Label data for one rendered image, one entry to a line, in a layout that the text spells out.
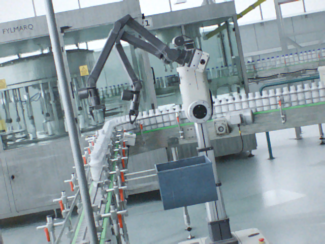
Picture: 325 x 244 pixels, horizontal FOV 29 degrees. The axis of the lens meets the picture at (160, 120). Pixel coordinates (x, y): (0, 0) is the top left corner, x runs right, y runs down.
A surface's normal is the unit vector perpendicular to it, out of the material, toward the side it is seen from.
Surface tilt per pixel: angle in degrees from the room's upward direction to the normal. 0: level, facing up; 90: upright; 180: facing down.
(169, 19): 90
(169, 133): 90
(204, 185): 90
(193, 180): 90
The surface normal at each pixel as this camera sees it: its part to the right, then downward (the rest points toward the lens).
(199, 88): 0.08, 0.26
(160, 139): 0.22, 0.00
